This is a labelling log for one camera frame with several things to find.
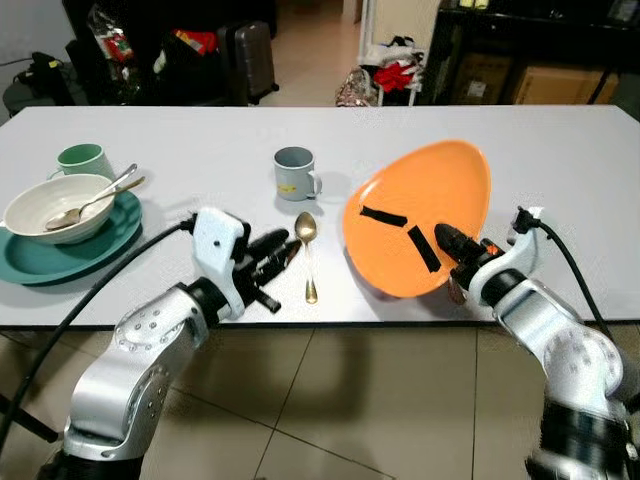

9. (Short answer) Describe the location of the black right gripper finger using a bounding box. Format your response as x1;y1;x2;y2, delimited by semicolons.
435;224;475;265

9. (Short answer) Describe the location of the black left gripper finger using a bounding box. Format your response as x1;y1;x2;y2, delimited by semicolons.
250;229;293;263
260;240;304;286

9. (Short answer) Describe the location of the gold spoon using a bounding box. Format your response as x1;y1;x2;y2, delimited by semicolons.
294;211;321;305

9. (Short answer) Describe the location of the orange plate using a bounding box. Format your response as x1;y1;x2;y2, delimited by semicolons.
341;139;494;299

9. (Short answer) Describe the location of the black tape strip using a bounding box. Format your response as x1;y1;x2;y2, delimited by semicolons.
406;225;442;274

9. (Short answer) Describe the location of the grey mug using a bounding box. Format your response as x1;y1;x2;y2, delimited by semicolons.
273;146;324;203

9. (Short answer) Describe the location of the teal plate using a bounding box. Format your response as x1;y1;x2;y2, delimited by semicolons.
0;188;144;287

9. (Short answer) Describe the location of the small cardboard box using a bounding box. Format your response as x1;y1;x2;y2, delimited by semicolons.
452;52;513;103

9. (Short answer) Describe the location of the patterned bag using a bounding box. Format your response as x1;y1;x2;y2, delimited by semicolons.
334;72;377;108

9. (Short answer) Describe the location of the red cloth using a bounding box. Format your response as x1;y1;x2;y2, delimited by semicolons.
374;60;423;94

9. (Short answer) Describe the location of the black suitcase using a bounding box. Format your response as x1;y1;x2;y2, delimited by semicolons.
217;20;280;103

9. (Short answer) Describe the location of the wide cardboard box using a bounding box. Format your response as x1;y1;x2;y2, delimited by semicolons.
512;65;621;107

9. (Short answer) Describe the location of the black desk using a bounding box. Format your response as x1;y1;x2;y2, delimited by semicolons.
62;0;279;107

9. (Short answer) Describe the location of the silver spoon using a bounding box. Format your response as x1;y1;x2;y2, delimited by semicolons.
44;176;146;232

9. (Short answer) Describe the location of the green mug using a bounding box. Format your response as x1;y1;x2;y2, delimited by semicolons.
54;143;115;182

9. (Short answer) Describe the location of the red packet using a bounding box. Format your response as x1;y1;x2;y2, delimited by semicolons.
175;28;220;57

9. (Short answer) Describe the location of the white laundry rack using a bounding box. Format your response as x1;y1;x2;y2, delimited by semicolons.
355;0;446;107

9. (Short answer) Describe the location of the black cabinet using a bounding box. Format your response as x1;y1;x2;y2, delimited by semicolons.
420;0;640;107

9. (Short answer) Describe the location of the white bowl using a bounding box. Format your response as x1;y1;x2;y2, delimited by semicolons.
2;173;120;246

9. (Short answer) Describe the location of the clear snack bag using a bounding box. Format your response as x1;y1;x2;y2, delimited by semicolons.
88;5;137;64

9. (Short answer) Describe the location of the black table leg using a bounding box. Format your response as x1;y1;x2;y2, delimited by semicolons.
0;392;61;444

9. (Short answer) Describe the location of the black backpack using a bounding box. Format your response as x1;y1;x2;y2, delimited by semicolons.
3;52;79;109

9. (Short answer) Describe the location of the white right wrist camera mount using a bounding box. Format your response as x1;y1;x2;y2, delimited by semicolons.
478;206;546;301

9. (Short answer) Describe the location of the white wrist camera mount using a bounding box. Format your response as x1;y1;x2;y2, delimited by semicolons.
191;207;251;323
478;206;546;301

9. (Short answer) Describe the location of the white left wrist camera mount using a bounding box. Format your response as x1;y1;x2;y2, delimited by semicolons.
191;207;251;323

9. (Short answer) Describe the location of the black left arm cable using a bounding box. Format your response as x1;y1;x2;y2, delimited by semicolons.
0;218;197;451

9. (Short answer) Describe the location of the silver cutlery handle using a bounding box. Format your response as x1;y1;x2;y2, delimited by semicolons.
95;163;140;201

